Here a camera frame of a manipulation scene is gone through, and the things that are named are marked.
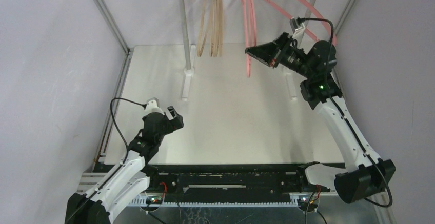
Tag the right grey rack pole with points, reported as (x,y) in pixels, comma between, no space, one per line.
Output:
(311,8)

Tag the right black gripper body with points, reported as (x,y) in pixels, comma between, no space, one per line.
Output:
(276,51)

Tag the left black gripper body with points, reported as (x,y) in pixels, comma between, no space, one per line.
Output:
(169,126)

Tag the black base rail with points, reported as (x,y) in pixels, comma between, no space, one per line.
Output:
(231,184)

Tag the grey rack pole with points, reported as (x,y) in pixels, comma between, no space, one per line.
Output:
(183,23)
(311,8)

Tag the right circuit board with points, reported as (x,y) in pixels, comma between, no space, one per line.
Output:
(310,204)

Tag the left aluminium frame post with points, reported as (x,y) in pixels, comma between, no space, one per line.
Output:
(112,25)

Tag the right white rack foot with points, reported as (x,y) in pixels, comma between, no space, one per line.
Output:
(289,78)

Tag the beige hanger table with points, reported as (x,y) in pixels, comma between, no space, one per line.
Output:
(217,30)

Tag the right aluminium frame post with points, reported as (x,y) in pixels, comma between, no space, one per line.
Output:
(345,13)

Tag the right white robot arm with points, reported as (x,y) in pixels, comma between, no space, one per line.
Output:
(364,173)

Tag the left grey rack pole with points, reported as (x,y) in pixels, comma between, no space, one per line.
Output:
(183,23)

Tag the aluminium frame post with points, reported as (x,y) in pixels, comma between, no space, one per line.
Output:
(112,25)
(345,13)

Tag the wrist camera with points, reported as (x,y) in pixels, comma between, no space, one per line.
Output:
(152,106)
(297,26)

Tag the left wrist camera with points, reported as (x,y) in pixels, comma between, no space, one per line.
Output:
(152,106)

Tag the left circuit board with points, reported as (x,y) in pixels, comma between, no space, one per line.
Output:
(153,202)

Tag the circuit board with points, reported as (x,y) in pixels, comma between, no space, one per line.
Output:
(310,204)
(153,202)

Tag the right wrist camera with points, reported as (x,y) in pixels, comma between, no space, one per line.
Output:
(297,26)

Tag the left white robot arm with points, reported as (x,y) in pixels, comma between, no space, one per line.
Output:
(132,175)

